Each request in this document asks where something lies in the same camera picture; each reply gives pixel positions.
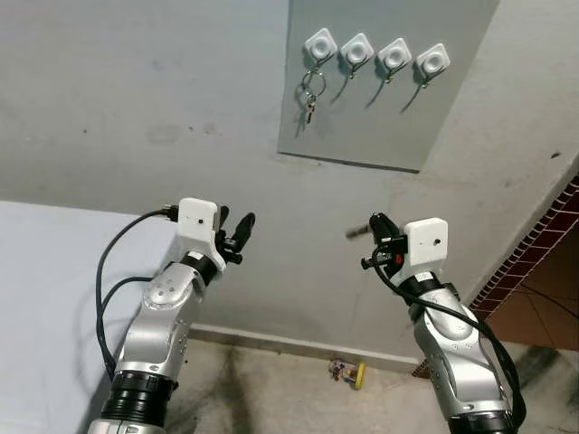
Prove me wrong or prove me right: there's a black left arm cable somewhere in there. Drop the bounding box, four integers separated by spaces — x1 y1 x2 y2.
95 205 181 382

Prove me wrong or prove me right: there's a white square wall hook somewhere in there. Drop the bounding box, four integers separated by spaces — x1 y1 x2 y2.
339 32 375 74
304 27 338 67
414 42 451 85
375 37 413 80

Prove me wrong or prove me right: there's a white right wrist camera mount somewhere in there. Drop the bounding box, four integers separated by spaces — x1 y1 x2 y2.
403 217 451 282

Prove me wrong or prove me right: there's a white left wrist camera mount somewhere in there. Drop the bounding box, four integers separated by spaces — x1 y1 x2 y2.
176 197 227 273

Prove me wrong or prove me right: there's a metal key ring with keys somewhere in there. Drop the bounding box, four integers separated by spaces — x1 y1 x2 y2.
297 68 328 127

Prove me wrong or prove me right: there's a small yellow toy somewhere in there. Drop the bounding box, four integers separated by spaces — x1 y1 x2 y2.
328 359 367 391

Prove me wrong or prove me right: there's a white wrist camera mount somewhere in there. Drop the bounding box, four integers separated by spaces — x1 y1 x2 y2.
176 197 227 273
403 217 451 282

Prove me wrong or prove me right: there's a grey wall board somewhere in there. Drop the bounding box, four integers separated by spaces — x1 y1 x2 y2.
277 0 501 174

